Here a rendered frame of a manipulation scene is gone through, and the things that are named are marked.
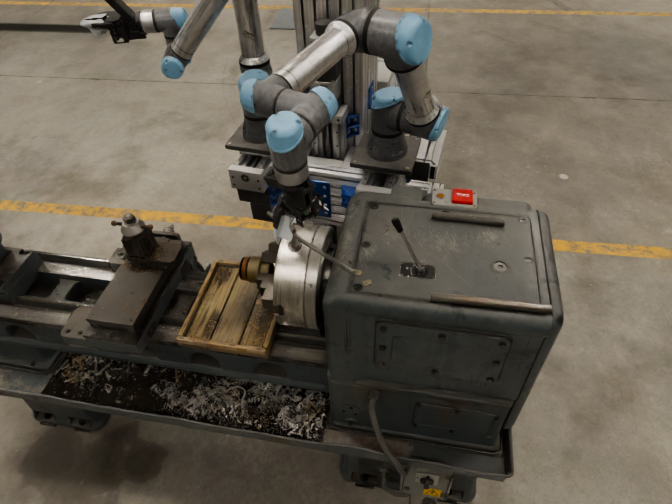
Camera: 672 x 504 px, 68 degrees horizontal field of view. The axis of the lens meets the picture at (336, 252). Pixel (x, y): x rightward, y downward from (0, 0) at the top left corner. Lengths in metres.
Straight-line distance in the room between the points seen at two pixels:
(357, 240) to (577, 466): 1.57
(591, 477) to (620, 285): 1.18
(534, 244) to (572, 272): 1.80
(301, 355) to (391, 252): 0.48
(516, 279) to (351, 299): 0.42
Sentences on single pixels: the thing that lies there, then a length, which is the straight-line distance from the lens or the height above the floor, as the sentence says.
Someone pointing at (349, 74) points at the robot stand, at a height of 1.37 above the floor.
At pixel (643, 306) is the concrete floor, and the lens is 3.23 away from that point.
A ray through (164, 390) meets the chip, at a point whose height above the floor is 0.54.
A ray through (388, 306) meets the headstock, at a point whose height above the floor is 1.24.
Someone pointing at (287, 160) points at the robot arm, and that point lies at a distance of 1.04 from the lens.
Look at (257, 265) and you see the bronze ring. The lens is 1.53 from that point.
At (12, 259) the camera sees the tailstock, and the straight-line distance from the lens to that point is 2.18.
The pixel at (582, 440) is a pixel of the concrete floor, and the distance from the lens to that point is 2.63.
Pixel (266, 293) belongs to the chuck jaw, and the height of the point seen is 1.11.
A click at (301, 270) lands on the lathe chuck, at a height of 1.21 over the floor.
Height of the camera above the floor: 2.22
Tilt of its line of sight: 46 degrees down
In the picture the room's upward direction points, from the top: 3 degrees counter-clockwise
